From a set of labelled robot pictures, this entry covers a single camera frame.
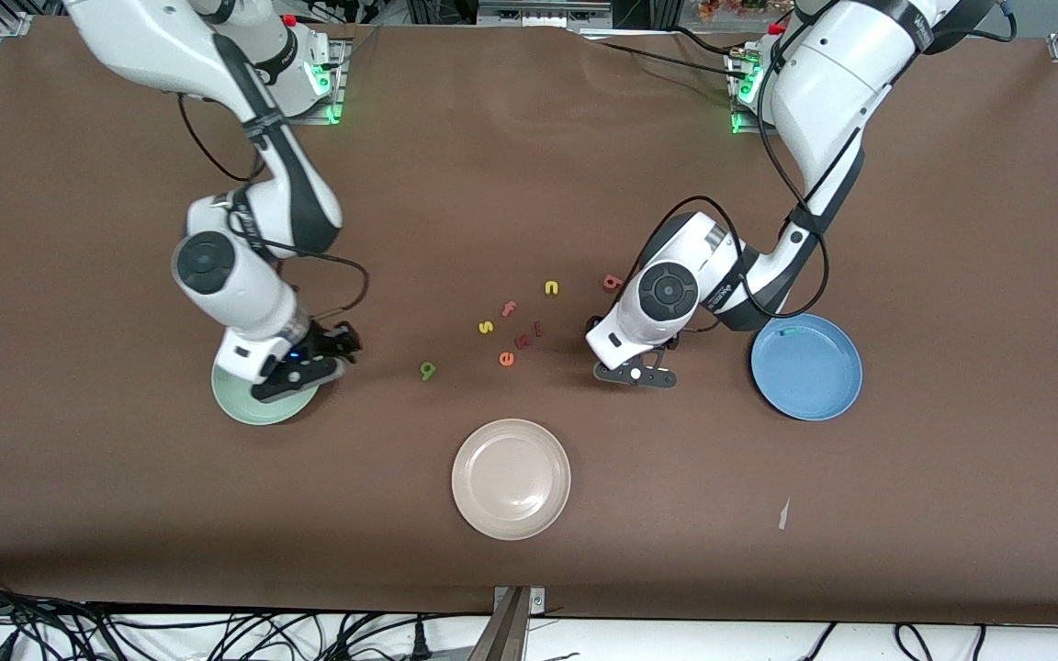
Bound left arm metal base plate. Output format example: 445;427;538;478
726;46;773;135

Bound black cable on table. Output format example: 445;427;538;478
584;26;750;84

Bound black cable with metal plug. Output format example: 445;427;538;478
295;250;371;324

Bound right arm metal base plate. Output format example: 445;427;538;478
295;41;346;126

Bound dried orange flowers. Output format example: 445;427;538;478
699;0;792;23

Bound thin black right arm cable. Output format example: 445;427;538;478
177;92;265;182

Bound silver metal frame rail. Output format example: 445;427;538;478
477;0;613;28

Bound green plate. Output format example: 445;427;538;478
211;358;325;426

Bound blue plate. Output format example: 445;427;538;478
750;313;863;422

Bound beige plate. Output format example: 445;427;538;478
451;419;572;541

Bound grey camera pole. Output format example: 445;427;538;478
467;588;530;661

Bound silver mounting bracket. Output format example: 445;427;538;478
492;586;546;614

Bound brown table cover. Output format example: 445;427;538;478
0;17;1058;627

